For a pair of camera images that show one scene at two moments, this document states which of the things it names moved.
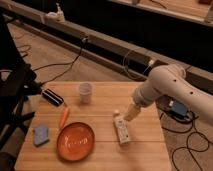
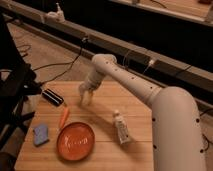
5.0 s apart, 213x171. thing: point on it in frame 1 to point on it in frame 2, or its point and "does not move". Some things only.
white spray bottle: (57, 16) does not move
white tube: (121, 125) does not move
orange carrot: (64, 117) does not move
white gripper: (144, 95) to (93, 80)
